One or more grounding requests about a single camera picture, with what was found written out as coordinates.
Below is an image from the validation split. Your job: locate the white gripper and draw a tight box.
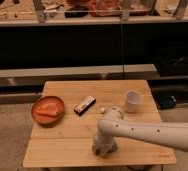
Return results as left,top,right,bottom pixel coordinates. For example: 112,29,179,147
92,131,118,150

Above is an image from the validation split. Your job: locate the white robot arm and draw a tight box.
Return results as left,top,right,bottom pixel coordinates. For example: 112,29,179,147
92,106,188,156

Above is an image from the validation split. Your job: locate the wooden table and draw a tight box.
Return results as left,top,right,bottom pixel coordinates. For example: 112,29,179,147
23,80,176,168

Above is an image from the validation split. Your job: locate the black chocolate bar packet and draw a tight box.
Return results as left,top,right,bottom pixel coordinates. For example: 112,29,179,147
74,96,96,116

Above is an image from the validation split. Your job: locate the white plastic cup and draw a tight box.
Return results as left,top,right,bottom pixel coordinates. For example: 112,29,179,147
124,90,142,112

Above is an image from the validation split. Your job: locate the orange carrot in bowl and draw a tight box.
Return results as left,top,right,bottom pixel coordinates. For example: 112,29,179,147
36,104,58,117

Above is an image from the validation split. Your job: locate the orange bowl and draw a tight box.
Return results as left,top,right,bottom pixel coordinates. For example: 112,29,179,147
31,96,65,125

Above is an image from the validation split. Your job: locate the long grey bench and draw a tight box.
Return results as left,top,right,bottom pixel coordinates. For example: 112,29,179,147
0,64,157,87

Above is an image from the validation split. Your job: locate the black object on shelf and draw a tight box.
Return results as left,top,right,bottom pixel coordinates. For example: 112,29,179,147
65,5,89,18

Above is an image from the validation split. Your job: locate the red object on shelf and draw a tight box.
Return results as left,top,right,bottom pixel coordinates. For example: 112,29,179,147
88,0,122,17

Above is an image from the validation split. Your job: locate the black hanging cable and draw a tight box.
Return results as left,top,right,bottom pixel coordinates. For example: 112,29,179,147
119,15,126,80

